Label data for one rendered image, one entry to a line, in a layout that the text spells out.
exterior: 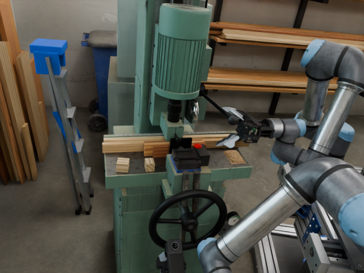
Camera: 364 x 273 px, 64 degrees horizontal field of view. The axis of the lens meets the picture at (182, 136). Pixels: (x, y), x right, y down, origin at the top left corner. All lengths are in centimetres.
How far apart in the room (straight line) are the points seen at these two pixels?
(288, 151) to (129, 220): 70
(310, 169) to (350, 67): 53
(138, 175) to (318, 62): 80
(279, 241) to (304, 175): 124
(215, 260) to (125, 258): 65
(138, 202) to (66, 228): 104
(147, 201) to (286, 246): 106
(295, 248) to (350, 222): 131
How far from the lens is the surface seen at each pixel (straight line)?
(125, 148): 123
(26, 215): 234
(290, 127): 118
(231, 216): 132
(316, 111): 144
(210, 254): 88
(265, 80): 346
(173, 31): 101
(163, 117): 123
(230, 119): 99
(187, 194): 97
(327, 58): 123
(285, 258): 192
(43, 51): 174
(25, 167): 257
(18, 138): 244
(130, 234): 133
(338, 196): 72
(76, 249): 206
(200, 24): 102
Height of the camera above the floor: 158
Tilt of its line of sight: 30 degrees down
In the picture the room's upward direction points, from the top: 8 degrees clockwise
